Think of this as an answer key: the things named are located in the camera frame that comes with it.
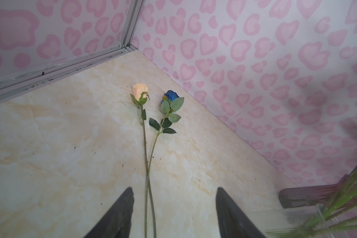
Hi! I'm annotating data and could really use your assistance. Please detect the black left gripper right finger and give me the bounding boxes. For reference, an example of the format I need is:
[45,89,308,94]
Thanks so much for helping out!
[216,187,265,238]

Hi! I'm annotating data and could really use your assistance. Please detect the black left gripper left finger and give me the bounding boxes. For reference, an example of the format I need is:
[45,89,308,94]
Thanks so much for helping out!
[84,187,134,238]

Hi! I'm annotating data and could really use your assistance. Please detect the purple ribbed glass vase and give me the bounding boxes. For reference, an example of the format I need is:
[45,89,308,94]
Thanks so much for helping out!
[279,174,349,208]

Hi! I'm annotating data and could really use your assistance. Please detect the pale pink white flower bunch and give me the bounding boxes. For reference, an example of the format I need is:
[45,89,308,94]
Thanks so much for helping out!
[265,165,357,238]

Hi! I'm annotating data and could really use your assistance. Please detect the peach rose stem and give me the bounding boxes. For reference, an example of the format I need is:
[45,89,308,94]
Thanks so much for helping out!
[131,83,157,238]

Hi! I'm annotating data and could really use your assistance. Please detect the aluminium frame profile left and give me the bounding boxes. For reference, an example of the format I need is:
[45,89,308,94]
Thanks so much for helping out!
[0,1,144,103]

